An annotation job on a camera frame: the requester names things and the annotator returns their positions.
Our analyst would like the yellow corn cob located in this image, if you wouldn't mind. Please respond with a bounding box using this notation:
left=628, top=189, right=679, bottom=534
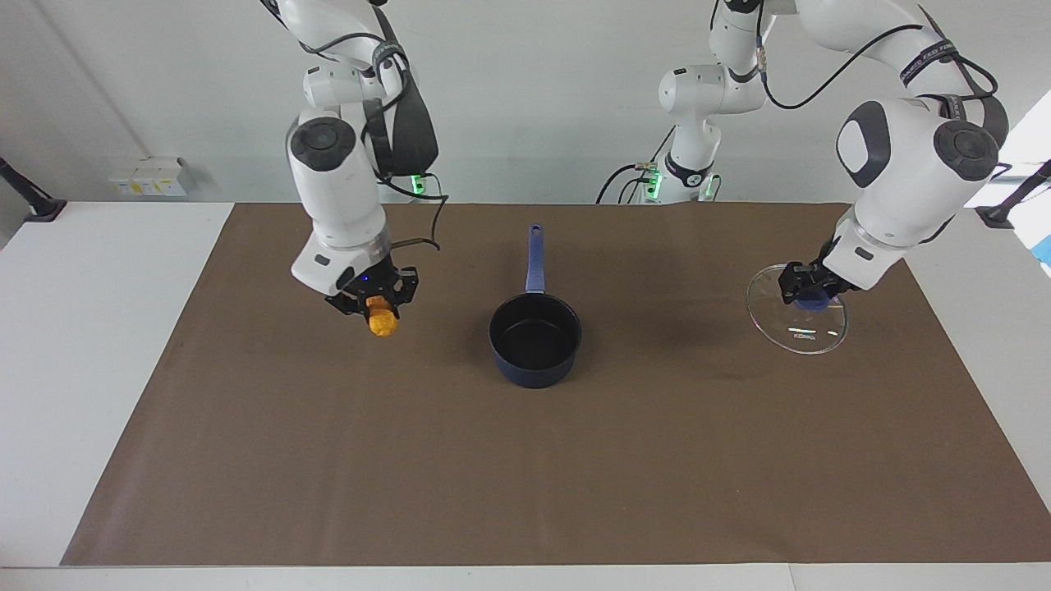
left=367, top=295, right=400, bottom=339

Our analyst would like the black clamp stand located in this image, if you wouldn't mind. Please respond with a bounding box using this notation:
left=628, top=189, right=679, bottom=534
left=975, top=160, right=1051, bottom=229
left=0, top=156, right=68, bottom=224

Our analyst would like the black left base cable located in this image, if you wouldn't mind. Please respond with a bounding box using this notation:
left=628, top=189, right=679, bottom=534
left=595, top=127, right=676, bottom=204

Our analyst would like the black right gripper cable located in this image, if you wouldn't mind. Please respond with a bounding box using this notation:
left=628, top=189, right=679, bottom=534
left=361, top=33, right=450, bottom=251

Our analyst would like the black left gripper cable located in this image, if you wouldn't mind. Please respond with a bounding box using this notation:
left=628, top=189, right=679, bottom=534
left=760, top=0, right=998, bottom=112

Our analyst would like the dark blue saucepan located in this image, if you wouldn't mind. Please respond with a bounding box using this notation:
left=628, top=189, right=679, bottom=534
left=489, top=222, right=583, bottom=389

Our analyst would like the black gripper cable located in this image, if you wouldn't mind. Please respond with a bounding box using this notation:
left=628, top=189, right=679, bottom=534
left=361, top=33, right=450, bottom=251
left=760, top=0, right=998, bottom=112

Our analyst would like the brown table mat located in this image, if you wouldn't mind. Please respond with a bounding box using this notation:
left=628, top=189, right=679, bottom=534
left=60, top=203, right=1051, bottom=567

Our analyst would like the white wall power strip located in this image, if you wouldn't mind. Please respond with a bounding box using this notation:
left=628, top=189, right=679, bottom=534
left=108, top=158, right=188, bottom=198

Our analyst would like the glass lid with blue knob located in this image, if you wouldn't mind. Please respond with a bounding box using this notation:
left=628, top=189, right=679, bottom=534
left=746, top=263, right=848, bottom=355

